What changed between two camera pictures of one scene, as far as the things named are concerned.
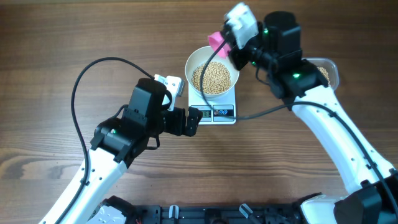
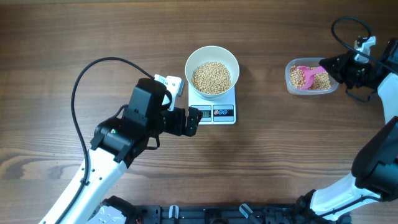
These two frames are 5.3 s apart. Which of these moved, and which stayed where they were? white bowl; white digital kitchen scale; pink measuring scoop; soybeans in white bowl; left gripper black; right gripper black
Moved: pink measuring scoop; right gripper black
Stayed: white digital kitchen scale; white bowl; left gripper black; soybeans in white bowl
